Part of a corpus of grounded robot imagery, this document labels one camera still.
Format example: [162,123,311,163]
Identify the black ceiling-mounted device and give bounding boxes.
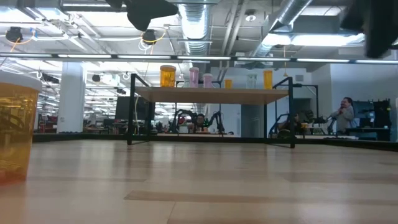
[142,29,157,46]
[5,26,24,44]

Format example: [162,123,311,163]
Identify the black aluminium table frame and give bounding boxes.
[32,133,398,152]

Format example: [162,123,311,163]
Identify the person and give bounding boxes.
[330,96,356,135]
[194,113,206,133]

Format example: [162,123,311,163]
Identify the light wooden desk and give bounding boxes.
[295,126,358,140]

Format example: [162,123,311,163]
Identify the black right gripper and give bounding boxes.
[341,0,398,58]

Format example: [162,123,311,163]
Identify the clear pill bottle coloured pills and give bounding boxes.
[246,73,257,90]

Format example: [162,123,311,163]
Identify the overhead beam with light strips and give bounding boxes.
[0,52,398,65]

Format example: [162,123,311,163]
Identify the wooden shelf black metal legs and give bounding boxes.
[126,73,296,149]

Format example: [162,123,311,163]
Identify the wide orange pill bottle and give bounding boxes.
[0,70,43,183]
[159,64,177,88]

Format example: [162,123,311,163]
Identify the silver corrugated ventilation duct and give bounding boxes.
[177,0,215,82]

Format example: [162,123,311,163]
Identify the large black monitor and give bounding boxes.
[114,95,155,121]

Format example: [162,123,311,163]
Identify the white building column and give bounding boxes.
[57,61,87,134]

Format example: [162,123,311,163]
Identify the black background robot arms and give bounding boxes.
[170,108,225,134]

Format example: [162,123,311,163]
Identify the rectangular ceiling light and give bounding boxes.
[262,32,365,47]

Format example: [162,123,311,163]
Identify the black equipment rack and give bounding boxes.
[350,98,393,141]

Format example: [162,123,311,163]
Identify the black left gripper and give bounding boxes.
[104,0,180,32]

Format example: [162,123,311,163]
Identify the yellow hanging tag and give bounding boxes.
[282,45,289,77]

